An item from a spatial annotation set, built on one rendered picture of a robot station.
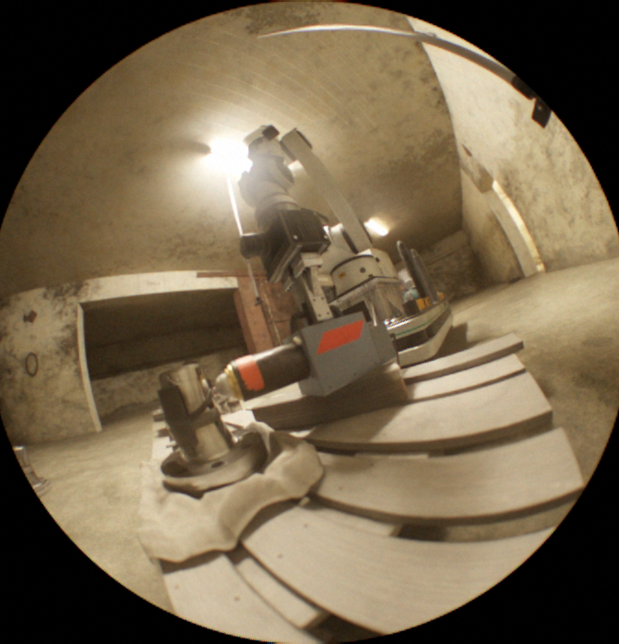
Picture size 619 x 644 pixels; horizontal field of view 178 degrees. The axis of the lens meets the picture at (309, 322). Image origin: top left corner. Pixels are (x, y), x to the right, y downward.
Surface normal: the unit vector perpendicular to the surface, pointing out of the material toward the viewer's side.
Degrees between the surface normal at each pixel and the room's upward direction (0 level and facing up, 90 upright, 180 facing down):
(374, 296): 90
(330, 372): 90
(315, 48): 180
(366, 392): 90
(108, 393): 90
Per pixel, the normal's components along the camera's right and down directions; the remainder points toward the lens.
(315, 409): -0.33, -0.02
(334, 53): 0.33, 0.93
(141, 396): 0.66, -0.33
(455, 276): -0.67, 0.14
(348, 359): 0.43, -0.28
